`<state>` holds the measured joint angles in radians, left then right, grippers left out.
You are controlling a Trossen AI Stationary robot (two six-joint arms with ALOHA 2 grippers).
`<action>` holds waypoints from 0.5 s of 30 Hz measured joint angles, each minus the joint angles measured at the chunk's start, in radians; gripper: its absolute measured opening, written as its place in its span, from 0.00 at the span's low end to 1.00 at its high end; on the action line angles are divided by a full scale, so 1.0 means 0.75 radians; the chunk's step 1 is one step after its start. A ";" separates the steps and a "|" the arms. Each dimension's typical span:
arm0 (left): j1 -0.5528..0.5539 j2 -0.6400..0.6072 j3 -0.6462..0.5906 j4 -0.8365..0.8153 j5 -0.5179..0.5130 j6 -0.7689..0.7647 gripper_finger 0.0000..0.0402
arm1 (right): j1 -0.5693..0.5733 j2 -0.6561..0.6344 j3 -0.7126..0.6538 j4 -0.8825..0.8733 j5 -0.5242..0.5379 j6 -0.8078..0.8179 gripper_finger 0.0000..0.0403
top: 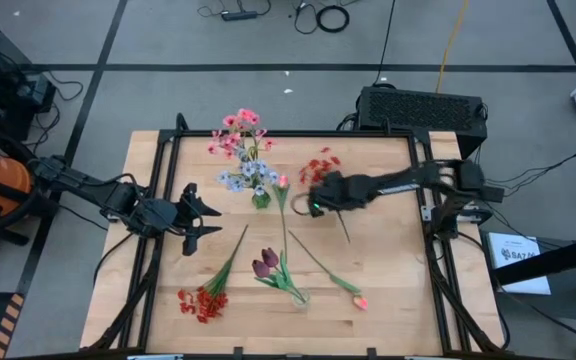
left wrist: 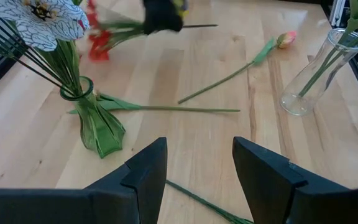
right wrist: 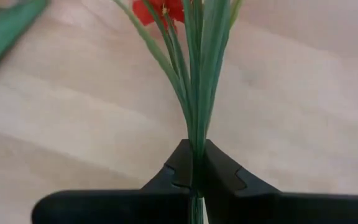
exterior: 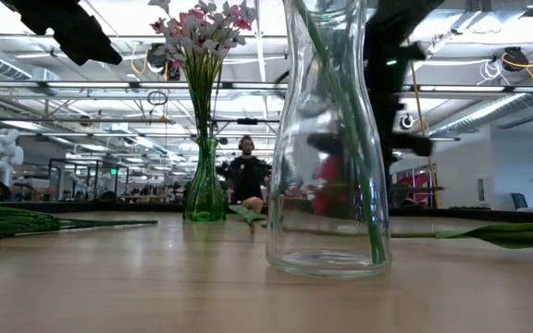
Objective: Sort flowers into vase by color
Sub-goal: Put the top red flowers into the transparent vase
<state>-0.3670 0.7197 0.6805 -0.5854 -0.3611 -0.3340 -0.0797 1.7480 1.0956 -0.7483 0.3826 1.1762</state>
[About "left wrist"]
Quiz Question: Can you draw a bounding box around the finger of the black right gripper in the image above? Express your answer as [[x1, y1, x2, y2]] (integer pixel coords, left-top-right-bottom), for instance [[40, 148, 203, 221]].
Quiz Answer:
[[165, 0, 186, 34], [142, 0, 166, 35]]

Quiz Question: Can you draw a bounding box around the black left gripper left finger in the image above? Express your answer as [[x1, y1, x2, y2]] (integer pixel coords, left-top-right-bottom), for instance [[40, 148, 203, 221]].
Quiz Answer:
[[0, 136, 168, 224]]

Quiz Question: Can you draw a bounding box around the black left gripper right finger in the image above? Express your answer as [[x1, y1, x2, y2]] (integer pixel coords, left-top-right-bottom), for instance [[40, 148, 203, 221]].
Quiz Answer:
[[233, 136, 358, 224]]

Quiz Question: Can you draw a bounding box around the red flower bunch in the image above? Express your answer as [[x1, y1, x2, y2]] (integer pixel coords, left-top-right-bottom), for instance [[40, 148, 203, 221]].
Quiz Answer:
[[84, 0, 219, 62], [165, 179, 255, 224]]

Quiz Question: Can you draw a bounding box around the green stem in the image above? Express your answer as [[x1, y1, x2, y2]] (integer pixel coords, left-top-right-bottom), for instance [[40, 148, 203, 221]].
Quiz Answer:
[[68, 92, 241, 115]]

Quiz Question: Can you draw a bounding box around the white flower bunch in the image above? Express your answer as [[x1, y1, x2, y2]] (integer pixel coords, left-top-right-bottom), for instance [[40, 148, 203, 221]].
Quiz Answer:
[[0, 0, 90, 96]]

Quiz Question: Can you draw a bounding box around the green glass vase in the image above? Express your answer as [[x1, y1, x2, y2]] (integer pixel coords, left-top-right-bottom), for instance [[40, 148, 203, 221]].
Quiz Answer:
[[59, 76, 127, 159]]

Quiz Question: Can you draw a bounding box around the clear glass vase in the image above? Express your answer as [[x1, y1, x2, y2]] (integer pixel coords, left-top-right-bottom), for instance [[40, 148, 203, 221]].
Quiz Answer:
[[279, 27, 358, 117]]

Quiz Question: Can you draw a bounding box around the yellow tag loop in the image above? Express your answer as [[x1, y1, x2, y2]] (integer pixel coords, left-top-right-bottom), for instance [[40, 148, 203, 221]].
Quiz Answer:
[[173, 0, 189, 19]]

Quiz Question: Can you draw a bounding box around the pink tulip with long stem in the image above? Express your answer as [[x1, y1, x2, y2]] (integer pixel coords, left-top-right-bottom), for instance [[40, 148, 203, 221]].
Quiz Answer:
[[177, 30, 298, 105]]

